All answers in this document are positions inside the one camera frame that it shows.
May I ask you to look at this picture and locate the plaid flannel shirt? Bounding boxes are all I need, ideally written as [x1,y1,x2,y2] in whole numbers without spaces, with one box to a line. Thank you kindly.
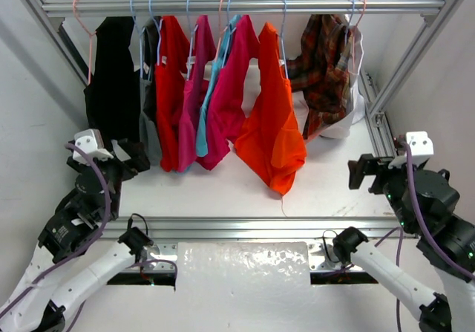
[286,14,353,140]

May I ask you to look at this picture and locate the aluminium hanging rail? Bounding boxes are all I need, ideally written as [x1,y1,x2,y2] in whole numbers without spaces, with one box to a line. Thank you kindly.
[42,0,446,18]

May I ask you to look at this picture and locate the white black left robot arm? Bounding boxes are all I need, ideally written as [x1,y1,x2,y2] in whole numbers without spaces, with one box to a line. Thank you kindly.
[1,134,153,331]

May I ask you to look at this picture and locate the aluminium frame front rail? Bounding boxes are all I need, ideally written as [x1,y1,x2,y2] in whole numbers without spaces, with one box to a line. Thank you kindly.
[107,215,420,241]

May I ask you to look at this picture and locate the magenta hanging shirt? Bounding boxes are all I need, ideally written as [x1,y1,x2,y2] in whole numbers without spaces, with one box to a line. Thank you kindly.
[177,15,216,172]
[197,15,259,171]

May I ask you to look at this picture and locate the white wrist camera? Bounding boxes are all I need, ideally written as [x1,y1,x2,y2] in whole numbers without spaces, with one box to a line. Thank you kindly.
[389,131,434,169]
[73,128,114,161]

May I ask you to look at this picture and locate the grey hanging garment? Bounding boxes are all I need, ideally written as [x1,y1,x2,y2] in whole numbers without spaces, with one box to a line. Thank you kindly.
[137,16,162,166]

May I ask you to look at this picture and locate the red hanging t shirt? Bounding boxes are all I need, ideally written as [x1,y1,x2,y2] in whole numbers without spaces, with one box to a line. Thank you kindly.
[154,16,190,172]

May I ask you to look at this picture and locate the white hanging garment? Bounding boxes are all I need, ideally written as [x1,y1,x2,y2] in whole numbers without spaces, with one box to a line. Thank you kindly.
[307,15,364,141]

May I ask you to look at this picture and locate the magenta hanging shirt right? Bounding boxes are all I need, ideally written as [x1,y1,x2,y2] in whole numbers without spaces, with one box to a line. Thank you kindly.
[197,15,259,171]

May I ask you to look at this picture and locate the pink hanger far left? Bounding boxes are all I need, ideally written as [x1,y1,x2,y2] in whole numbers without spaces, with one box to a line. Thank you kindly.
[72,0,97,86]

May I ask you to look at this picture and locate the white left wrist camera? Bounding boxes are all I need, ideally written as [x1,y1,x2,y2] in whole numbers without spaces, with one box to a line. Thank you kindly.
[73,128,114,161]

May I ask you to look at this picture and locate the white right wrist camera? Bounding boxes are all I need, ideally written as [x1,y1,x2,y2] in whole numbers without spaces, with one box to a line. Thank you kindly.
[389,131,434,169]

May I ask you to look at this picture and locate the orange t shirt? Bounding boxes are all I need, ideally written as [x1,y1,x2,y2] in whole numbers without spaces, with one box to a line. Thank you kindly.
[234,22,307,197]

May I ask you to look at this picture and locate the teal hanging garment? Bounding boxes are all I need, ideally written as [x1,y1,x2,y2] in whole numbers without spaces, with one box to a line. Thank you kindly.
[196,15,242,157]

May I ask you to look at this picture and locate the blue hanger right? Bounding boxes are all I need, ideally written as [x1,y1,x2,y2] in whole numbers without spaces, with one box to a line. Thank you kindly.
[344,0,356,45]

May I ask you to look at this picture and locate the black hanging garment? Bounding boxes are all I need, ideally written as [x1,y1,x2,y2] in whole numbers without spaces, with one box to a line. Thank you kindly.
[84,17,140,143]

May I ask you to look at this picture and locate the magenta hanging shirt left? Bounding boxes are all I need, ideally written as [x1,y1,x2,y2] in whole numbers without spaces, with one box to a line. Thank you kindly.
[177,15,216,172]

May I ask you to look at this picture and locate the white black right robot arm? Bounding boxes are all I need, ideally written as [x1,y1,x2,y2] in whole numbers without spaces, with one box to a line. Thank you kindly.
[332,154,474,331]

